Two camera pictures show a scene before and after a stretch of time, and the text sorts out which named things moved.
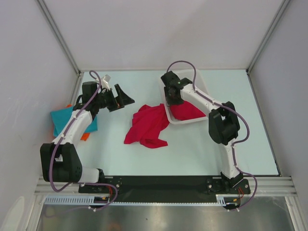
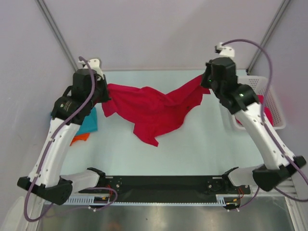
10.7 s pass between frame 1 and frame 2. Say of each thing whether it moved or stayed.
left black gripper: moved
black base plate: stayed
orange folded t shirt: stayed
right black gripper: moved
